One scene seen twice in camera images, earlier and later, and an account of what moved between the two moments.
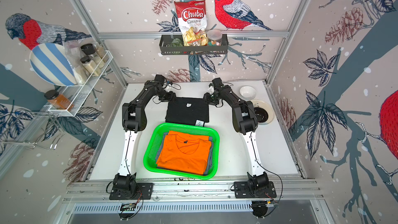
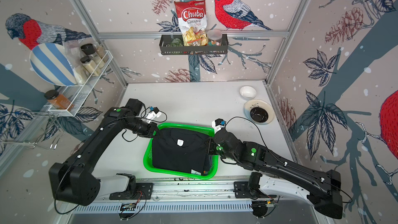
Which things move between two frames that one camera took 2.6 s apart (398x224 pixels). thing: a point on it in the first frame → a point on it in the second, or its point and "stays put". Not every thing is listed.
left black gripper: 171,98 → 151,130
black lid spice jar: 89,50 stays put
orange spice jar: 58,100 stays put
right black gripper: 205,99 → 214,140
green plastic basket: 200,129 stays put
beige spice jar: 90,66 stays put
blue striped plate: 51,61 stays put
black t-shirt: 187,110 → 182,149
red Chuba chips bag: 193,21 stays put
